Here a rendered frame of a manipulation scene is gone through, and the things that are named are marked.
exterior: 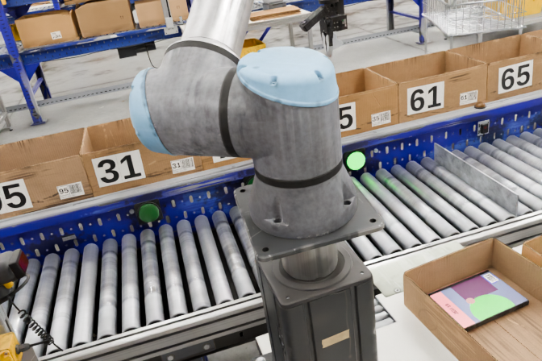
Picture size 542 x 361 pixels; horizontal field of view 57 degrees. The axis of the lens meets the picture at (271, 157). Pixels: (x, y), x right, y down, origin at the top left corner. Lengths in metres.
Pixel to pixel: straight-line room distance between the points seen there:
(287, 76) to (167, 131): 0.22
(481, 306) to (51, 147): 1.58
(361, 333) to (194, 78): 0.55
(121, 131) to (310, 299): 1.34
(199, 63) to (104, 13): 5.16
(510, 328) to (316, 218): 0.65
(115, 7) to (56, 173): 4.27
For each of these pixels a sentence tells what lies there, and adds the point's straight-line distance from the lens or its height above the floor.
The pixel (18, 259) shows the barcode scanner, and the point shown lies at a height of 1.08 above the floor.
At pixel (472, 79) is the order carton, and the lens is 2.16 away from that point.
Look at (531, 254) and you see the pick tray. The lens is 1.43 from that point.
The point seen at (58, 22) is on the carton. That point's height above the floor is 1.00.
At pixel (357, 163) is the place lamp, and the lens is 1.93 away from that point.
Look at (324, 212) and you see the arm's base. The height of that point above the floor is 1.24.
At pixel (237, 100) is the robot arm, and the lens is 0.76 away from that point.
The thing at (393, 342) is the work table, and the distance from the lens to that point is 1.27.
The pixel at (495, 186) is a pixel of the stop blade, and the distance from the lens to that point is 1.80.
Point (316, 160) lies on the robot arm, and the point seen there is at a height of 1.33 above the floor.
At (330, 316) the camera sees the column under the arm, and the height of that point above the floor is 1.02.
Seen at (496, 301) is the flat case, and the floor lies 0.78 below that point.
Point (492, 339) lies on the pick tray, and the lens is 1.29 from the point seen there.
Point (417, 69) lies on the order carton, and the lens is 2.36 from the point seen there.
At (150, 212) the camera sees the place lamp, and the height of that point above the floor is 0.82.
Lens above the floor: 1.66
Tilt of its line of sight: 25 degrees down
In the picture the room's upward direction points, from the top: 8 degrees counter-clockwise
